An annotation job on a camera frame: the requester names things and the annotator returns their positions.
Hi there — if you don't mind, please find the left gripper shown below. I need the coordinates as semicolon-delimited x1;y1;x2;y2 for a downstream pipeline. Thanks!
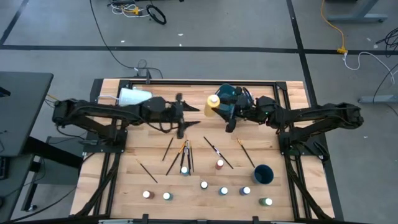
166;92;202;140

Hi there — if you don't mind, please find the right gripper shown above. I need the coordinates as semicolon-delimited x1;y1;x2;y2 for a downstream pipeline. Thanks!
217;86;259;134

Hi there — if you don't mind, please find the large yellow paint bottle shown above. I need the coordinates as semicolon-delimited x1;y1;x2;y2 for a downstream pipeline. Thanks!
203;94;221;118

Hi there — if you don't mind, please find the black-handled paintbrush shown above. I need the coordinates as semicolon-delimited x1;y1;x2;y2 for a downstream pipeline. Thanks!
179;140;188;169
188;141;195;173
185;141;192;177
186;140;193;171

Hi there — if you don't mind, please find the dark pencil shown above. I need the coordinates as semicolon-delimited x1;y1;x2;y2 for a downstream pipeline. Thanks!
162;137;174;162

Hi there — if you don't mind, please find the black paintbrush white label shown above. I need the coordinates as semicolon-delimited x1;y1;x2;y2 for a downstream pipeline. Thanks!
203;136;234;170

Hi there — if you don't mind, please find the black paintbrush pale tip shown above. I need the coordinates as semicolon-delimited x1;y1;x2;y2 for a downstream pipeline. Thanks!
136;159;159;184

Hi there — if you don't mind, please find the grey-teal storage caddy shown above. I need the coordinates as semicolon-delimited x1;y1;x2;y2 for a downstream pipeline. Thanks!
214;83;251;123

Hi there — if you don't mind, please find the white spot lamp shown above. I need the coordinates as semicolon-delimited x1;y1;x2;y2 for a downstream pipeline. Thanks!
98;87;154;107

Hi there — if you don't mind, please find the dark blue cup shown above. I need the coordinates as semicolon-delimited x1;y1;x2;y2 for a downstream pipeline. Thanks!
251;164;275;185

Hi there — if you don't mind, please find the grey desk foot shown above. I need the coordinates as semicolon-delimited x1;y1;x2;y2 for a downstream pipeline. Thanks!
357;95;398;105

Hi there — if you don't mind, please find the grey desk leg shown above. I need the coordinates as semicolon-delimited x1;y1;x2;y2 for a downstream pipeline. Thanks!
326;0;389;24

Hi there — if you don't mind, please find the dark grey desk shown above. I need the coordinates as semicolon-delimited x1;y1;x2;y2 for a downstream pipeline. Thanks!
0;71;54;157

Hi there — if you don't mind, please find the black aluminium rig frame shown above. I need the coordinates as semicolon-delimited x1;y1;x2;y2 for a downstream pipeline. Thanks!
70;77;345;224

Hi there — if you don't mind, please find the black coiled floor cable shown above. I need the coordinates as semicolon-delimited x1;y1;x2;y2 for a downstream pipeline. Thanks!
146;4;167;26

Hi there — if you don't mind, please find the white and yellow cable bundle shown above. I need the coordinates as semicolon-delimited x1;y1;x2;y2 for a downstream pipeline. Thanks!
107;0;150;19

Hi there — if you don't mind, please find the white floor cable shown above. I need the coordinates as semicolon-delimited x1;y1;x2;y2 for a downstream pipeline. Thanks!
343;51;398;85

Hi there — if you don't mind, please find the yellow extension cord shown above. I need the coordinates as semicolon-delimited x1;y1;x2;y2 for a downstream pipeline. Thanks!
320;0;348;55

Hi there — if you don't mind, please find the long black floor cable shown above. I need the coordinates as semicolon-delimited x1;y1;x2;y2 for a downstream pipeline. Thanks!
89;0;164;79

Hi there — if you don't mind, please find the black floor cable bundle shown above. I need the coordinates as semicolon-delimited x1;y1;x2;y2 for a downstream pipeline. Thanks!
374;26;398;58

